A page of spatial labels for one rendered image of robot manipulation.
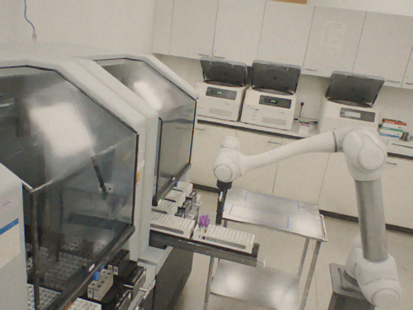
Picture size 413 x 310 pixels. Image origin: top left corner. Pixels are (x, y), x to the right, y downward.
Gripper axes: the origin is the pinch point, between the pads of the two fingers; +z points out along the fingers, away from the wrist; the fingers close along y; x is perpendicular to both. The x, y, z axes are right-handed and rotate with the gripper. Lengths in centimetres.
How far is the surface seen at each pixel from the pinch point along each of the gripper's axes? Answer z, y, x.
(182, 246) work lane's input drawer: 17.1, -6.4, 15.4
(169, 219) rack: 8.1, 1.1, 25.5
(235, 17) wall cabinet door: -106, 257, 50
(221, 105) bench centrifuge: -13, 229, 47
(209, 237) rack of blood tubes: 11.9, -1.0, 3.0
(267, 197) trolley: 12, 64, -21
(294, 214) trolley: 12, 47, -39
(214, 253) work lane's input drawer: 16.4, -6.4, -1.4
